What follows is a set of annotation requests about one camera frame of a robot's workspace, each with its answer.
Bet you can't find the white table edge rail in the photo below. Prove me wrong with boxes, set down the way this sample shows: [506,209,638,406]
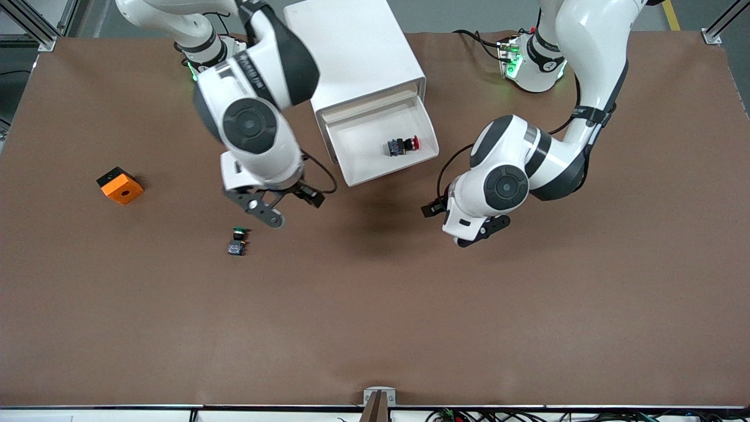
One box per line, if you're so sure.
[0,404,750,422]

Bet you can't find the grey metal mount bracket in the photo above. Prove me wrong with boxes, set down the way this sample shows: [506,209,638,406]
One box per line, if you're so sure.
[363,387,397,406]

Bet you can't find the brown beam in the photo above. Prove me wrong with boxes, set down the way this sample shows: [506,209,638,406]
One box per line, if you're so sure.
[359,392,390,422]

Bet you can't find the black base cable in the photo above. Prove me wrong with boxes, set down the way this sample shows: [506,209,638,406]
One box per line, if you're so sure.
[453,29,512,63]

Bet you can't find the green push button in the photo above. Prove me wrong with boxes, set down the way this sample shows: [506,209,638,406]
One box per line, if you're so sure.
[227,227,249,257]

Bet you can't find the brown table mat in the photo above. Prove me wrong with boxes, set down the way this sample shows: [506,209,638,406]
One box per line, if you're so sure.
[0,30,750,408]

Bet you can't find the aluminium frame profile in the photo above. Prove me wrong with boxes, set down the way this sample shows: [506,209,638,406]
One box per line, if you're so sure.
[0,0,59,52]
[702,0,750,46]
[56,0,90,37]

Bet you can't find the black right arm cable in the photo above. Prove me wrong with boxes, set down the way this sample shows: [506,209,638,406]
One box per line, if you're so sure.
[300,151,339,195]

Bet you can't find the orange box with hole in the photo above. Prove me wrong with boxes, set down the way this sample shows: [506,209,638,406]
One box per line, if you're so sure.
[97,166,144,206]

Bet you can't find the red push button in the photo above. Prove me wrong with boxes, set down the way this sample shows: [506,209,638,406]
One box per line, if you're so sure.
[387,135,420,157]

